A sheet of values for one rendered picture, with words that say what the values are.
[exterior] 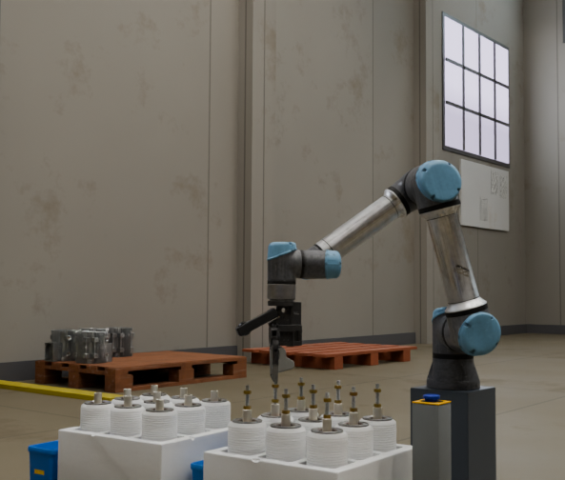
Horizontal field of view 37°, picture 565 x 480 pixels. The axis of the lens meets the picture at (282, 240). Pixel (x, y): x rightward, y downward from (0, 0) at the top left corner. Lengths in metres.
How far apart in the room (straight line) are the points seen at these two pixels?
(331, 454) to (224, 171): 5.02
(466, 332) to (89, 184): 3.97
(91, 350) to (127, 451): 2.78
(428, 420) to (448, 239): 0.52
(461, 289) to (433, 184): 0.29
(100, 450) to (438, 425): 0.92
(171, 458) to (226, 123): 4.87
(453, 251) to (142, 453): 0.98
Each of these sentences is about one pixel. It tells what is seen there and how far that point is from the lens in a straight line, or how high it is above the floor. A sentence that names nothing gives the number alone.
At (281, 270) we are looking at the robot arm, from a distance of 2.18.
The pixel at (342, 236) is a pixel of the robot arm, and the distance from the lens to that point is 2.36.
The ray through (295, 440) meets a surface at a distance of 2.04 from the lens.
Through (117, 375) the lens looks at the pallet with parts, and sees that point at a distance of 4.82.
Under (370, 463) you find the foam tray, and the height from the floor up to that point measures 0.18.
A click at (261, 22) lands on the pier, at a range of 7.21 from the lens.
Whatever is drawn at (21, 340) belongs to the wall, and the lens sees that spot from 5.55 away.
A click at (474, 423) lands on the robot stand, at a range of 2.44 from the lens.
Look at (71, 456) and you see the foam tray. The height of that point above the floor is 0.11.
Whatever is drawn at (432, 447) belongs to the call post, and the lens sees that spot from 2.06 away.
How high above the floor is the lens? 0.58
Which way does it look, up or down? 3 degrees up
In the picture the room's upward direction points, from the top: straight up
